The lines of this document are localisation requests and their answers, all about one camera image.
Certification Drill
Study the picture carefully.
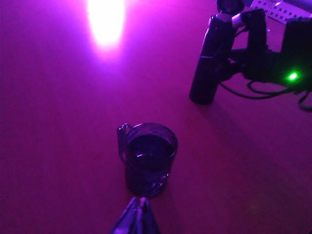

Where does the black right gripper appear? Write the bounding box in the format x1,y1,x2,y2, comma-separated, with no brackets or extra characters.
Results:
216,48,285,82

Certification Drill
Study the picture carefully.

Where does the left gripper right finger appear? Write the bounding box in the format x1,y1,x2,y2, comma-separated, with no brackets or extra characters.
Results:
139,197,160,234

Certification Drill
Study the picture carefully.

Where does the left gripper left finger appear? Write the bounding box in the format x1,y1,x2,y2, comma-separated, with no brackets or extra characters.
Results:
111,196,137,234

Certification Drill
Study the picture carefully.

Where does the black thermos cup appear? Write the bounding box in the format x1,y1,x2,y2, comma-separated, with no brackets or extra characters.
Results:
189,0,245,105

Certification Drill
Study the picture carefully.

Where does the textured glass cup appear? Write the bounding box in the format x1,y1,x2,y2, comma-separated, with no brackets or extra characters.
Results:
117,122,178,197

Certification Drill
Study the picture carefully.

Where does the white perforated plastic chair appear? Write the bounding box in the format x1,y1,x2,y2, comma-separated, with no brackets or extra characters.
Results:
248,0,312,25

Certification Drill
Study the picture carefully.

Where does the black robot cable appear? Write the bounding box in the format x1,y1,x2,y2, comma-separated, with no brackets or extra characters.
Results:
297,91,312,111
219,80,303,99

